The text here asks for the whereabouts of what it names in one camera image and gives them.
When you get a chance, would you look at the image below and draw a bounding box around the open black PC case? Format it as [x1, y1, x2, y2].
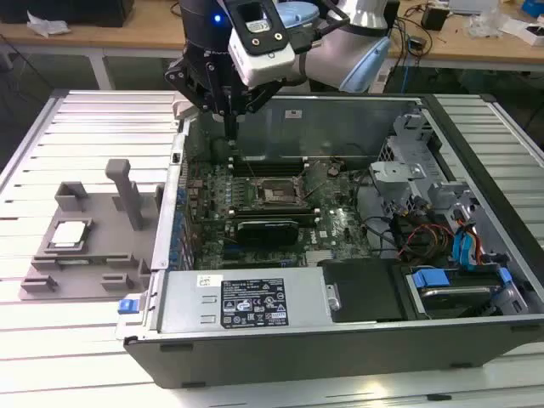
[115, 91, 544, 390]

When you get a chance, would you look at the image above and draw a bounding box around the crumpled white paper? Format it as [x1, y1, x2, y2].
[27, 10, 71, 38]

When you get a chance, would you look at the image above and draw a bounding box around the black plastic shroud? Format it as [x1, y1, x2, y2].
[318, 258, 405, 324]

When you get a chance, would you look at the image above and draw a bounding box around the green motherboard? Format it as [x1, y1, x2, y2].
[182, 157, 376, 271]

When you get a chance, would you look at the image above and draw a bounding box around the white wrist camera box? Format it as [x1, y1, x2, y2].
[228, 0, 296, 89]

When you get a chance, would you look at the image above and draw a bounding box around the grey plastic bracket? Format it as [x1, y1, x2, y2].
[172, 95, 197, 121]

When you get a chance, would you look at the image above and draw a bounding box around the silver power supply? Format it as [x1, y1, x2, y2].
[156, 267, 341, 337]

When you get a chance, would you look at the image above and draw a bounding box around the grey metal drive cage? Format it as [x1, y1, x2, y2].
[368, 108, 473, 213]

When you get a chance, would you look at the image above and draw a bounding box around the silver CPU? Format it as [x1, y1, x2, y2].
[49, 220, 93, 247]

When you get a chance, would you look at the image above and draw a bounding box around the large black box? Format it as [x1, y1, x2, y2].
[0, 0, 135, 27]

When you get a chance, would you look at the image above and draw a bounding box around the blue box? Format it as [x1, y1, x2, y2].
[521, 0, 544, 20]

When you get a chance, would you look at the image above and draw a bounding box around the grey parts rack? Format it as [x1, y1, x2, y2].
[20, 159, 165, 303]

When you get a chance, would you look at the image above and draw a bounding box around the white cardboard box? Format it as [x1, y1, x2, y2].
[499, 17, 544, 47]

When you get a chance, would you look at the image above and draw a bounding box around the blue flat wire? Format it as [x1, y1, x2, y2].
[462, 230, 479, 269]
[451, 230, 467, 269]

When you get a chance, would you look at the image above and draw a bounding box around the small black box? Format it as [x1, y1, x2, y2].
[420, 7, 451, 31]

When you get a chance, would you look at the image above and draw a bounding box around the white flat device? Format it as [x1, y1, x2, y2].
[448, 0, 498, 14]

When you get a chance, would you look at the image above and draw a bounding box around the orange power wire bundle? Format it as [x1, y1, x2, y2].
[399, 224, 455, 261]

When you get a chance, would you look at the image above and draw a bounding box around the CPU socket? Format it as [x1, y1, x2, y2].
[254, 177, 305, 207]

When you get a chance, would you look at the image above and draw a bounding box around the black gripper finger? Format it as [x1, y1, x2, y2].
[231, 78, 284, 148]
[164, 59, 233, 148]

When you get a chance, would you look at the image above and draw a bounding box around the clear plastic bag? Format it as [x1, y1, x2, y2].
[465, 7, 507, 40]

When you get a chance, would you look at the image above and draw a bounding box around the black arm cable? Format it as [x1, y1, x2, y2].
[295, 0, 354, 54]

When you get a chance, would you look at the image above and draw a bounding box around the black RAM slot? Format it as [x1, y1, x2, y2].
[231, 166, 308, 178]
[228, 206, 314, 216]
[229, 211, 320, 226]
[229, 156, 309, 167]

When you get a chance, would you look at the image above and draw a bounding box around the black graphics card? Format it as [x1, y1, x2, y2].
[235, 218, 301, 247]

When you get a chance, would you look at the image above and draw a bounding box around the blue disk carrier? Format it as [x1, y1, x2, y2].
[405, 267, 513, 320]

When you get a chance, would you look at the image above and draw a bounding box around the wooden desk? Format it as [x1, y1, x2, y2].
[0, 0, 544, 73]

